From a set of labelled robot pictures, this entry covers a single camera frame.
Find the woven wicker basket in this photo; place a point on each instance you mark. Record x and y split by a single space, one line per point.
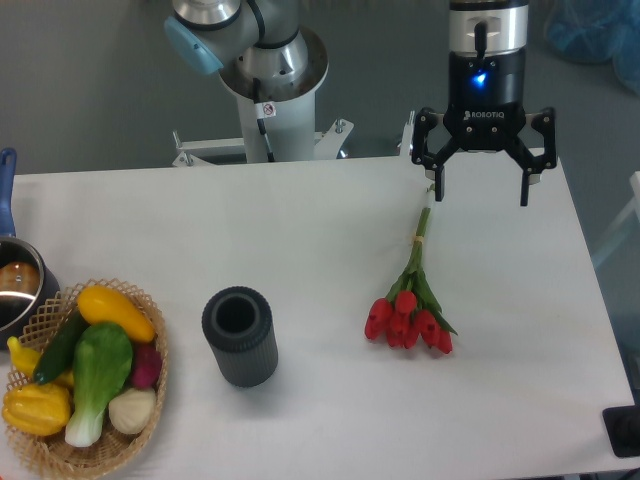
52 458

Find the yellow squash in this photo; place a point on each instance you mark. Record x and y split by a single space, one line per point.
99 304

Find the red tulip bouquet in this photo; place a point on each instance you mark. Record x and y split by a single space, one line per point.
410 312

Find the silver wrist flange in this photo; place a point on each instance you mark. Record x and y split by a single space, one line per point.
505 25

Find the green bok choy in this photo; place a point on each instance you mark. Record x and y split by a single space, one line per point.
102 363

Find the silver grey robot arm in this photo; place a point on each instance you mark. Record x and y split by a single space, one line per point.
273 66

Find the blue handled saucepan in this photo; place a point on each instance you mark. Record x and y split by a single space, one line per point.
26 281

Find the black device at edge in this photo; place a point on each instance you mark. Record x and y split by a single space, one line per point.
622 426

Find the dark green cucumber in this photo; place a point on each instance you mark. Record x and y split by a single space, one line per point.
58 356

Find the blue plastic bag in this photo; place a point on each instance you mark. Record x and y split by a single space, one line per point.
597 32

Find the small yellow gourd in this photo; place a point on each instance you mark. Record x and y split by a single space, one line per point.
25 360

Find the dark grey ribbed vase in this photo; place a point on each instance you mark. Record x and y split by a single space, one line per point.
237 323

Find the purple red radish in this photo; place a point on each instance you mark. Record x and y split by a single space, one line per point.
146 368

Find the white garlic bulb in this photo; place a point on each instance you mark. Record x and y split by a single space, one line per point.
130 411

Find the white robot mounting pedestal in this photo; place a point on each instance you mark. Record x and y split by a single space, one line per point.
271 132

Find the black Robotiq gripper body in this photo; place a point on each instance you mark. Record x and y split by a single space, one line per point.
485 105

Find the yellow bell pepper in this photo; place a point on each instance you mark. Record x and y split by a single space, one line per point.
40 410

